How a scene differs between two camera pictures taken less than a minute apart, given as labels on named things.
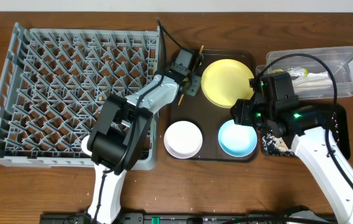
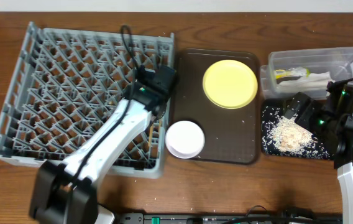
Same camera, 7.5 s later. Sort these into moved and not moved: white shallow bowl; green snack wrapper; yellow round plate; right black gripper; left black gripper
Moved: right black gripper; left black gripper
Not moved: green snack wrapper; white shallow bowl; yellow round plate
